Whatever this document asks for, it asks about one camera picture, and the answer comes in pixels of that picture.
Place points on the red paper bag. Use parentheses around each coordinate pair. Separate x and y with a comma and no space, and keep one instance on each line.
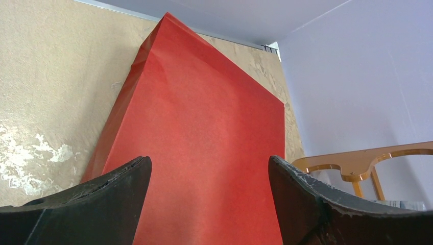
(209,129)

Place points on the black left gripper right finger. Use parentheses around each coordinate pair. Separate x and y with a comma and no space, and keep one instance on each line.
(310,211)

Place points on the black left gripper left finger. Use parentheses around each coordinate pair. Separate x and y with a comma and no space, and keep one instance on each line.
(103,210)

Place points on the orange wooden shelf rack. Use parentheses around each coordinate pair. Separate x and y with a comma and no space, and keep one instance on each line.
(357,166)

